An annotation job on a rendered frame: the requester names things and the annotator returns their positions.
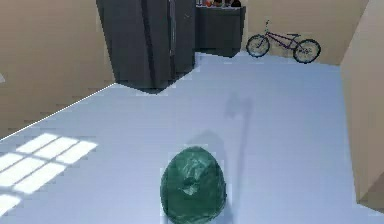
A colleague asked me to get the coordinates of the dark grey kitchen cabinet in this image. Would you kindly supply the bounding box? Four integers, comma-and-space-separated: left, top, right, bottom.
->
194, 5, 247, 58

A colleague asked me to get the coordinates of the green garbage bag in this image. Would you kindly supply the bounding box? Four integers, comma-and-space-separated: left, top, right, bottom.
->
160, 145, 228, 224

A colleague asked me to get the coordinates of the dark grey fridge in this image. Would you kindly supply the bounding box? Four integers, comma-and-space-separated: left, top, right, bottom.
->
95, 0, 197, 90

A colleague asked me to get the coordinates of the purple bicycle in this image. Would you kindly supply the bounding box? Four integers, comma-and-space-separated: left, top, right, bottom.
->
245, 19, 322, 65

